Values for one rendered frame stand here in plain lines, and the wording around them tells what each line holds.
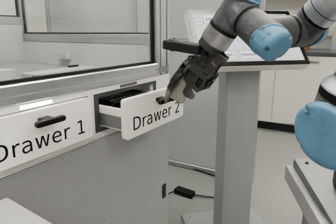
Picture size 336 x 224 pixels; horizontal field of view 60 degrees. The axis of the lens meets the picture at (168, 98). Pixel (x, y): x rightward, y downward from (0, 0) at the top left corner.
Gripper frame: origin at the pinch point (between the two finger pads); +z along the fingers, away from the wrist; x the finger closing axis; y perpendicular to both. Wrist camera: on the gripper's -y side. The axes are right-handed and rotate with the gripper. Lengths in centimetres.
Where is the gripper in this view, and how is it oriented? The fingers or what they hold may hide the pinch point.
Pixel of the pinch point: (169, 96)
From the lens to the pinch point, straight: 84.1
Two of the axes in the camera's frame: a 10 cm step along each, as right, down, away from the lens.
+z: -4.8, 7.3, 4.9
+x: 5.6, -1.8, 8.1
